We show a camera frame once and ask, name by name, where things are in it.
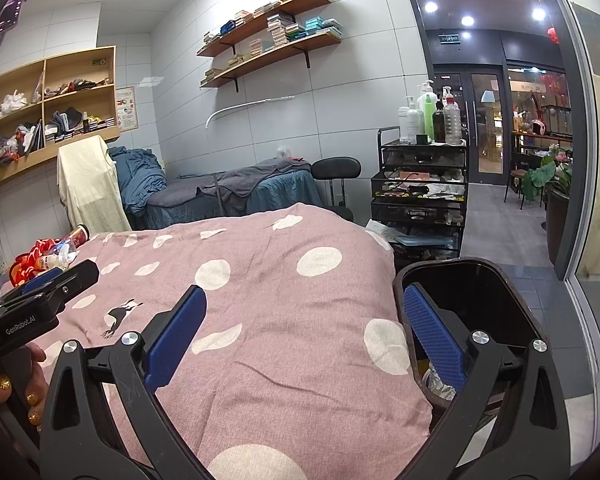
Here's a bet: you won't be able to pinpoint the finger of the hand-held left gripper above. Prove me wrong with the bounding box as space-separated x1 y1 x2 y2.
0 266 65 306
27 258 101 307

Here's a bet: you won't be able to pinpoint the blue blanket pile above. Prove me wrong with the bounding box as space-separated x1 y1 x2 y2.
107 146 168 213

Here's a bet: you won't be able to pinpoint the person's left hand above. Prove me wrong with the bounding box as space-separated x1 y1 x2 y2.
0 345 48 428

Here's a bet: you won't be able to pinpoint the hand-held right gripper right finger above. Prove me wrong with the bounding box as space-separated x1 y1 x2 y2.
397 282 572 480

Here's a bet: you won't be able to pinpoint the white plastic bag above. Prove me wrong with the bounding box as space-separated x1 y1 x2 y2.
0 91 28 113

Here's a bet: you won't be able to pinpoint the wall shelves with books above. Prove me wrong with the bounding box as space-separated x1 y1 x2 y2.
202 12 342 83

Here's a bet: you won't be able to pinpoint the clear plastic bottle red label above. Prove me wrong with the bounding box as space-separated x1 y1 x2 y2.
35 242 78 271

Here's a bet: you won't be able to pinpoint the wall poster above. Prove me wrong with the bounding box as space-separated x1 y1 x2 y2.
115 86 139 132

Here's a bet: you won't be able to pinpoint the dark brown bottle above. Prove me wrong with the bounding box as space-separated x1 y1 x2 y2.
431 101 447 143

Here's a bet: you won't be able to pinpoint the dark plant pot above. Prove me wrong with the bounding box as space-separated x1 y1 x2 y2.
545 187 573 266

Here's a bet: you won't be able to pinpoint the wooden wall shelf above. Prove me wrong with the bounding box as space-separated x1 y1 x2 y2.
196 0 332 58
200 35 342 92

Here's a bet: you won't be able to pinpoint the green pump bottle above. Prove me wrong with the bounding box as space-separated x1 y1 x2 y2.
420 91 438 143

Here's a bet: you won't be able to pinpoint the massage bed blue skirt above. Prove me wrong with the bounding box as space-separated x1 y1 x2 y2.
130 157 326 231

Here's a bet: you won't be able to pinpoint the cream towel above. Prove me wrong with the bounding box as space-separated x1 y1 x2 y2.
56 135 132 233

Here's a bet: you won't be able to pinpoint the black round stool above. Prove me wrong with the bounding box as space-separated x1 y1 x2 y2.
311 156 362 223

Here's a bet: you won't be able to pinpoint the grey blanket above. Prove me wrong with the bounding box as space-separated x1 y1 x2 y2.
147 157 313 201

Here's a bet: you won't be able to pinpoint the white floor lamp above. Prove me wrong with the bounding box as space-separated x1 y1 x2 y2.
205 95 297 218

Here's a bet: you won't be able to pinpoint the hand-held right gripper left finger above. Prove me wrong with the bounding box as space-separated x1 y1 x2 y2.
39 284 216 480

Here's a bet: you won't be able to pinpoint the pink polka dot blanket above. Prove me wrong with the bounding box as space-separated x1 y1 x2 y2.
0 202 433 480

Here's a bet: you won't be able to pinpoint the red patterned bag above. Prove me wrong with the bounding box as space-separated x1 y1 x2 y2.
7 240 56 286

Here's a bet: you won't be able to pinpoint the large clear bottle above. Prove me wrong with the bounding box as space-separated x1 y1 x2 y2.
442 91 465 145

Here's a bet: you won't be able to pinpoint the green potted plant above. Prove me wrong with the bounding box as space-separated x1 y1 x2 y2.
520 145 573 201

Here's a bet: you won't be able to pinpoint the wooden cubby shelf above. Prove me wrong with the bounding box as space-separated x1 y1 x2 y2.
0 45 121 192

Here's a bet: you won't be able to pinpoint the white pump bottle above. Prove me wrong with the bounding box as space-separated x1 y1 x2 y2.
397 96 421 145

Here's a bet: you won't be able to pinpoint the black trash bin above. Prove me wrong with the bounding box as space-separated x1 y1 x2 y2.
392 256 548 416

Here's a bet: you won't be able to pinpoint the black mesh cart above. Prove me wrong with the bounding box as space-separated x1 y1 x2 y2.
370 126 468 266

